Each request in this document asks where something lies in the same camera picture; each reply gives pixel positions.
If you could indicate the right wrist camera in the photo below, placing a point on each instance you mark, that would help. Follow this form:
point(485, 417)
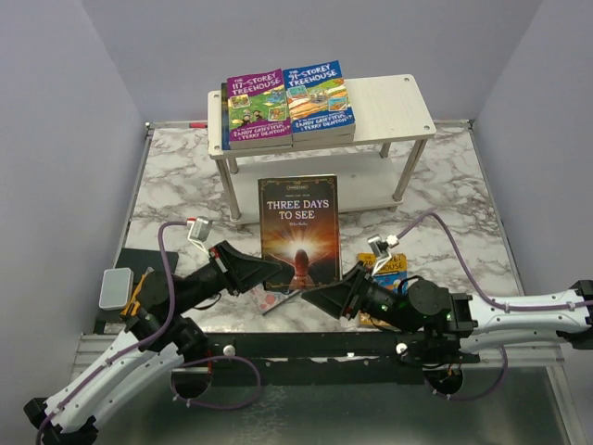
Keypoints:
point(381, 249)

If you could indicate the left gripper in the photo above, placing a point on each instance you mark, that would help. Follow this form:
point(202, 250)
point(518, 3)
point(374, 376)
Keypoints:
point(237, 271)

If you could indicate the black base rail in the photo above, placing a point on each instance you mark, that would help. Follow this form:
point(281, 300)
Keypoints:
point(313, 359)

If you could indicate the grey rectangular box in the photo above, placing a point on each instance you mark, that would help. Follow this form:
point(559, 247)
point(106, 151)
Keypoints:
point(116, 289)

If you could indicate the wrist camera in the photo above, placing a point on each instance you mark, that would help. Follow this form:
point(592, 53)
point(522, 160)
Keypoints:
point(199, 229)
point(381, 249)

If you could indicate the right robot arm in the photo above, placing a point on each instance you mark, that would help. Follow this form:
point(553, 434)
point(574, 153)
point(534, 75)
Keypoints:
point(434, 326)

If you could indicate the black hardcover book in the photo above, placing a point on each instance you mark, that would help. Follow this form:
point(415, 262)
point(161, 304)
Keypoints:
point(299, 228)

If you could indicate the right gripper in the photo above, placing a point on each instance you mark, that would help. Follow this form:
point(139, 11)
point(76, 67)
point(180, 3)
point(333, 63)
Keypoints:
point(345, 296)

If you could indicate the yellow utility knife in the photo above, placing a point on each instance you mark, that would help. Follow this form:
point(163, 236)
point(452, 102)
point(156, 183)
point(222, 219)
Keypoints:
point(133, 308)

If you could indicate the blue 91-Storey Treehouse book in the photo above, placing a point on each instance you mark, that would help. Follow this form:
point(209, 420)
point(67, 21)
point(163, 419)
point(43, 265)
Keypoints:
point(318, 101)

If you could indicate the blue Animal Farm book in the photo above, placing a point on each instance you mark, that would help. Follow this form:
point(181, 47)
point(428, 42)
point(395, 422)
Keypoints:
point(225, 138)

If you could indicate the yellow 130-Storey Treehouse book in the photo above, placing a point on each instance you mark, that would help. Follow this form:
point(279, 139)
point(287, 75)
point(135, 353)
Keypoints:
point(389, 276)

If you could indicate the purple 117-Storey Treehouse book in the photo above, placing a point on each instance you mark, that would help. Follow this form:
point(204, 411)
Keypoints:
point(258, 111)

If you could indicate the red marker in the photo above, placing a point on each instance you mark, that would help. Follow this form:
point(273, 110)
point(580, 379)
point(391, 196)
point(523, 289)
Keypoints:
point(198, 125)

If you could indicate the floral pink notebook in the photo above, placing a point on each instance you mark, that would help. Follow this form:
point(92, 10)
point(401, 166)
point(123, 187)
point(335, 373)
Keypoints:
point(266, 301)

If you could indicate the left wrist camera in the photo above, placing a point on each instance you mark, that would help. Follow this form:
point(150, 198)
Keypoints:
point(199, 229)

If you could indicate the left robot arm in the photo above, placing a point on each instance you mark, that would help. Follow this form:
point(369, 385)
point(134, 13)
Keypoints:
point(157, 338)

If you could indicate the white two-tier shelf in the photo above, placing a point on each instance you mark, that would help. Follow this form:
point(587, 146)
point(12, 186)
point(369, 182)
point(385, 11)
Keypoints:
point(390, 113)

